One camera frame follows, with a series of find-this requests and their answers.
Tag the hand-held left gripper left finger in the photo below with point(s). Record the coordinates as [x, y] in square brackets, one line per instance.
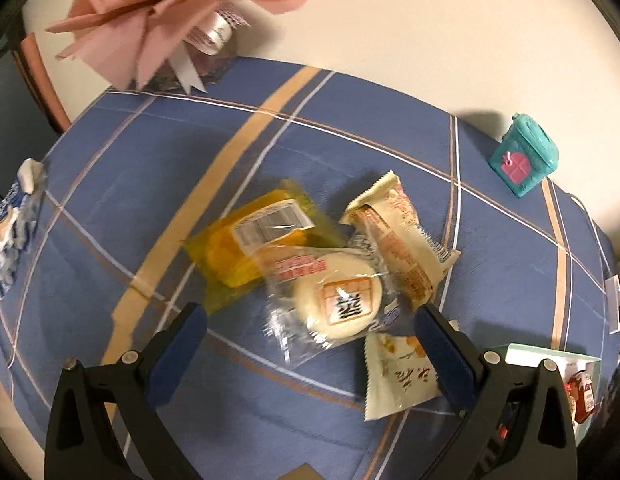
[175, 355]

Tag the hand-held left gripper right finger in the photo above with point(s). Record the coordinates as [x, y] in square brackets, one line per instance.
[447, 355]

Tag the white tray with green rim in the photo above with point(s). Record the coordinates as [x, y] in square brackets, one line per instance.
[522, 355]

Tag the clear packet white round cake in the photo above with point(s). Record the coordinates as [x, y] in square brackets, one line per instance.
[335, 305]

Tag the cream packet with brown writing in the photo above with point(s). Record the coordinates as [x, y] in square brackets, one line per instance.
[389, 380]

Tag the yellow cake packet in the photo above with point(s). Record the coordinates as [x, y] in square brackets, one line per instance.
[230, 250]

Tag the beige orange snack packet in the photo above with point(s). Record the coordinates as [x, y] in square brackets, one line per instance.
[404, 240]

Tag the brown red snack packet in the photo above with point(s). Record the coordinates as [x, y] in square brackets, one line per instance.
[580, 395]

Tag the white power adapter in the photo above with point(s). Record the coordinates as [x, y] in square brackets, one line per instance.
[614, 305]

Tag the blue plaid tablecloth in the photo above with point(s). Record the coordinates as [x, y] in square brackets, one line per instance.
[190, 160]

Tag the teal box with pink print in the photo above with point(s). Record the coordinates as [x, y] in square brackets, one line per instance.
[522, 160]

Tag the blue and white packet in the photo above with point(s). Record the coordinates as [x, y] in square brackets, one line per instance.
[10, 225]

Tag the pink paper flower bouquet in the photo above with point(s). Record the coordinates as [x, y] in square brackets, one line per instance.
[140, 20]

